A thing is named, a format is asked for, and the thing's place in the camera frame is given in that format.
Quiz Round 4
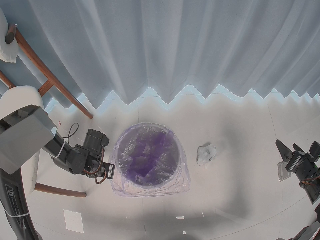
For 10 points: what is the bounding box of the purple plastic bag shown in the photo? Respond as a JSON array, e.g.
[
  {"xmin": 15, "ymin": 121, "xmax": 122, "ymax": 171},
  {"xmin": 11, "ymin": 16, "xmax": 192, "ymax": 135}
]
[{"xmin": 112, "ymin": 121, "xmax": 191, "ymax": 197}]

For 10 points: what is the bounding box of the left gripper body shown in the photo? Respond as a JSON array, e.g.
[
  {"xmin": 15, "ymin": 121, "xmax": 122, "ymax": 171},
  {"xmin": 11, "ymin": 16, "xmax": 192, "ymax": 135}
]
[{"xmin": 95, "ymin": 159, "xmax": 115, "ymax": 181}]

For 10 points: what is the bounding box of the white curtain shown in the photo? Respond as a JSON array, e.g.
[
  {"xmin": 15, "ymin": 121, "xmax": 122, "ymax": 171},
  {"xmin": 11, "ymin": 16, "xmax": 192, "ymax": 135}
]
[{"xmin": 24, "ymin": 0, "xmax": 320, "ymax": 107}]

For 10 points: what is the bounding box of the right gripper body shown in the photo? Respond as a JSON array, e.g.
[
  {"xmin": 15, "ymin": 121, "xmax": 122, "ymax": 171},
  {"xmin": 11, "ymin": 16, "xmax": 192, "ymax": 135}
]
[{"xmin": 285, "ymin": 151, "xmax": 320, "ymax": 182}]

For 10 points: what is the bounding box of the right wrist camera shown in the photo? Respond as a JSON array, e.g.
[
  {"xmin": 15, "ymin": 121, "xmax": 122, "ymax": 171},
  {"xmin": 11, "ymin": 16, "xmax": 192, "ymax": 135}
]
[{"xmin": 308, "ymin": 141, "xmax": 320, "ymax": 162}]

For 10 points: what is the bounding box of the wooden chair with cream cushions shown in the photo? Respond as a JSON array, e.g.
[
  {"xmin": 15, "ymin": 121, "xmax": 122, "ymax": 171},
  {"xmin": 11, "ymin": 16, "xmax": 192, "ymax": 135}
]
[{"xmin": 0, "ymin": 8, "xmax": 94, "ymax": 198}]

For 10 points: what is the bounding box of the blue-green curtain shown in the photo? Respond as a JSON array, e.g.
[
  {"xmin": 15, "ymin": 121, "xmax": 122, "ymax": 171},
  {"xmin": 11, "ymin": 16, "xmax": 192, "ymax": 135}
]
[{"xmin": 0, "ymin": 0, "xmax": 95, "ymax": 109}]

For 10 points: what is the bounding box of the white paper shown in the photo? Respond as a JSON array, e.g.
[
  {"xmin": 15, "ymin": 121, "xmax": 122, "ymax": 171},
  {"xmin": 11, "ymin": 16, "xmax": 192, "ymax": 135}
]
[{"xmin": 197, "ymin": 144, "xmax": 217, "ymax": 169}]

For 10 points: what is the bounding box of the white trash bin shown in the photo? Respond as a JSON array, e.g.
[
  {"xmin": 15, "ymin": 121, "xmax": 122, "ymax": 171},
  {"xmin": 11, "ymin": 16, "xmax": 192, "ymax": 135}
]
[{"xmin": 117, "ymin": 123, "xmax": 182, "ymax": 189}]

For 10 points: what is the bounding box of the black cable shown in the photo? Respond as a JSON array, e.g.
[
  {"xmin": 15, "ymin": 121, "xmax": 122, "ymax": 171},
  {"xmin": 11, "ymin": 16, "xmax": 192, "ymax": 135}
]
[{"xmin": 65, "ymin": 123, "xmax": 79, "ymax": 141}]

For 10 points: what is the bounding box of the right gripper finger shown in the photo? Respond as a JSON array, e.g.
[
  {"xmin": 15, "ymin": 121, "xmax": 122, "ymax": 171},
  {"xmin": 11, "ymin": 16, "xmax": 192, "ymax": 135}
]
[
  {"xmin": 292, "ymin": 143, "xmax": 305, "ymax": 155},
  {"xmin": 275, "ymin": 139, "xmax": 292, "ymax": 163}
]

